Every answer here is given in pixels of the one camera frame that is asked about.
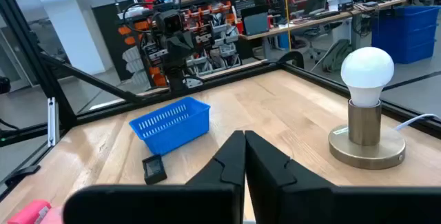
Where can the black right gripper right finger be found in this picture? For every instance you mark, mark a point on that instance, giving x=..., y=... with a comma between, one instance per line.
x=310, y=205

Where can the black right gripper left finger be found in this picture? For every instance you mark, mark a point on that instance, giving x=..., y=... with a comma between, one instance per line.
x=155, y=205

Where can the small black square box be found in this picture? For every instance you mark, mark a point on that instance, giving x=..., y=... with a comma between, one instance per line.
x=154, y=170

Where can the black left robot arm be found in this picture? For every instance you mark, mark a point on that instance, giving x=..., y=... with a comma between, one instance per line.
x=176, y=77

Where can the blue plastic basket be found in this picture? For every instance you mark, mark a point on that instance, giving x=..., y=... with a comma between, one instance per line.
x=172, y=138

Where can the grey laptop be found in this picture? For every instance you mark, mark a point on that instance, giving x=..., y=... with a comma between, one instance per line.
x=256, y=24

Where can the white bulb brass lamp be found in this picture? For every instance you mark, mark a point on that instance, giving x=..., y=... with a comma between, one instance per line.
x=365, y=131

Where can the black table clamp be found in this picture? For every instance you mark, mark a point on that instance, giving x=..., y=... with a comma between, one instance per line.
x=293, y=58
x=20, y=175

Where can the long wooden desk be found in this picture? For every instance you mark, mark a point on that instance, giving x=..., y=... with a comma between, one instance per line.
x=310, y=20

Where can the blue plastic storage tote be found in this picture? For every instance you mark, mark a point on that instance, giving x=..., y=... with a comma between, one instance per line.
x=406, y=34

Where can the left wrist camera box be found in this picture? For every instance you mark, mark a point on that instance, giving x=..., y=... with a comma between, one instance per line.
x=170, y=22

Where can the pink wall charger plug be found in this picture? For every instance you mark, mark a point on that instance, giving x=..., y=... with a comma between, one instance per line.
x=27, y=213

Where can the white frame bracket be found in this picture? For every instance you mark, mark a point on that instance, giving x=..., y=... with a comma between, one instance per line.
x=52, y=120

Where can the black metal table frame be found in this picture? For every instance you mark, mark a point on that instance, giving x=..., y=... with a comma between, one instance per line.
x=44, y=65

